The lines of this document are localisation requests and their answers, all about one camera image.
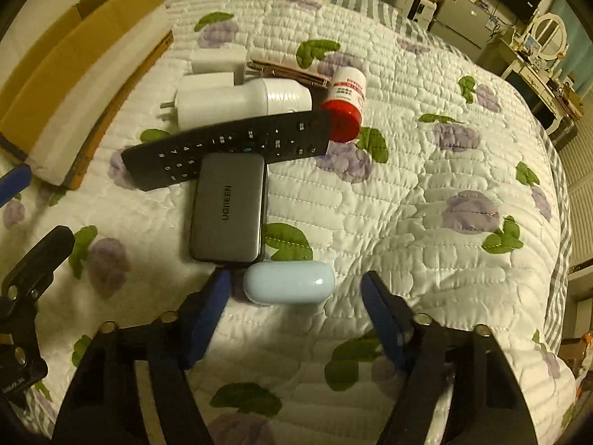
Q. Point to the white cylindrical electric device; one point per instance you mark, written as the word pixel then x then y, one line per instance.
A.
pixel 257 97

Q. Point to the black TV remote control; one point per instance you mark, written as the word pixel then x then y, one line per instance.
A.
pixel 277 138

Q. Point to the floral quilted bed cover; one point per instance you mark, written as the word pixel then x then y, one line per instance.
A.
pixel 270 375

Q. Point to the open cardboard box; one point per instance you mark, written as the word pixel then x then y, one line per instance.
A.
pixel 59 101

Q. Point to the white bottle red cap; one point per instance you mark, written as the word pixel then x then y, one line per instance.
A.
pixel 345 102

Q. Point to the grey UGREEN power bank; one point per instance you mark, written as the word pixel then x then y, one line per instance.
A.
pixel 228 209

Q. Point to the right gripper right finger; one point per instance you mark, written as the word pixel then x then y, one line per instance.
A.
pixel 487 405

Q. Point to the white suitcase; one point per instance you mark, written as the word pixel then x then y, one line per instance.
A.
pixel 419 11

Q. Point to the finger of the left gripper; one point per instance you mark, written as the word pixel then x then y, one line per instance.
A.
pixel 14 182
pixel 33 274

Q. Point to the grey mini fridge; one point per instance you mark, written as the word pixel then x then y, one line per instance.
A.
pixel 464 25

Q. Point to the light blue earbuds case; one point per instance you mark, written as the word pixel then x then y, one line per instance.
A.
pixel 269 283

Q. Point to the white oval vanity mirror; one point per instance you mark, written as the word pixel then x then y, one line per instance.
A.
pixel 549 30

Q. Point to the white dressing table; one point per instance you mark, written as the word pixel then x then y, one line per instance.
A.
pixel 552 108

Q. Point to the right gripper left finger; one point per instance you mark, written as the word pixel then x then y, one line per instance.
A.
pixel 102 404

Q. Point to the pink folding pocket tool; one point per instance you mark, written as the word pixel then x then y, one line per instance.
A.
pixel 268 69

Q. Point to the white wall charger plug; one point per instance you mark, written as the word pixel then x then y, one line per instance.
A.
pixel 223 59

